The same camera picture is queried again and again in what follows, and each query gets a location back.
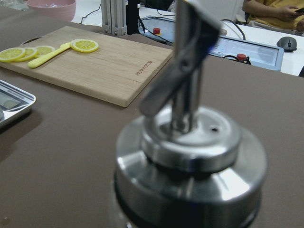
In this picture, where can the aluminium frame post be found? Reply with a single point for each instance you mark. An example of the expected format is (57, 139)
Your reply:
(114, 17)

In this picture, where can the yellow plastic knife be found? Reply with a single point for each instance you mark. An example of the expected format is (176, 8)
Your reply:
(43, 59)

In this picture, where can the black computer mouse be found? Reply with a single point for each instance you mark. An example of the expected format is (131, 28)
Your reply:
(289, 44)

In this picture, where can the black water bottle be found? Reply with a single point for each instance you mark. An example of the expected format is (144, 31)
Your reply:
(132, 16)

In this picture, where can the lemon slice near handle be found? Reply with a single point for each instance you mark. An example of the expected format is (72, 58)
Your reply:
(84, 45)

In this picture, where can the pink bowl with ice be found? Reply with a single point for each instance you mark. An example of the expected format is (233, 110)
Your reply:
(59, 9)

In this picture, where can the wooden cutting board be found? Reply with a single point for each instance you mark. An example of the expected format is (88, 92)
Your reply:
(117, 72)

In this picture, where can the teach pendant near bottle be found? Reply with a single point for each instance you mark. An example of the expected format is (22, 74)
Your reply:
(159, 29)

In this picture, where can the silver kitchen scale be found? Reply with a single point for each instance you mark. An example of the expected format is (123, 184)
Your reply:
(14, 103)

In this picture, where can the person in yellow shirt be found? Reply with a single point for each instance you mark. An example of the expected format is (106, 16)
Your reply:
(276, 15)

